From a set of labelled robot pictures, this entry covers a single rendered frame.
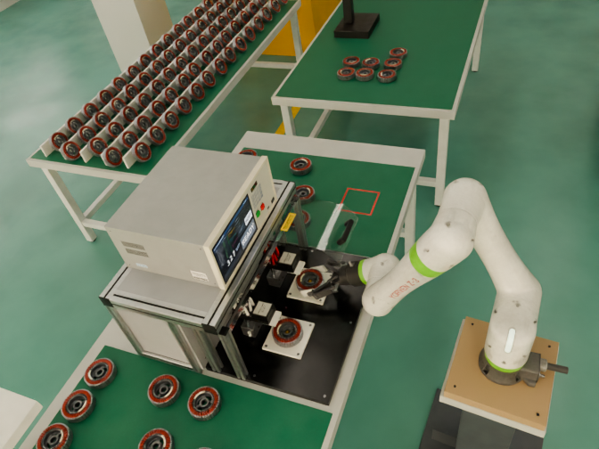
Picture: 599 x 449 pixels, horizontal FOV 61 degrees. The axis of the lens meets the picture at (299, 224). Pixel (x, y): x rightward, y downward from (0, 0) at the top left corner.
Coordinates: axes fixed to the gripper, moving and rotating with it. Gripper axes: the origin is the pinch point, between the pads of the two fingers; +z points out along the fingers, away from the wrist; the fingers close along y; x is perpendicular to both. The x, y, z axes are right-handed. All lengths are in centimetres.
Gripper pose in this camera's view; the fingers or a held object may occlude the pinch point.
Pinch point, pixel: (310, 281)
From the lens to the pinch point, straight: 201.0
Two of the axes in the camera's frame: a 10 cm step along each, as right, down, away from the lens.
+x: 5.7, 6.9, 4.5
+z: -7.4, 2.0, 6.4
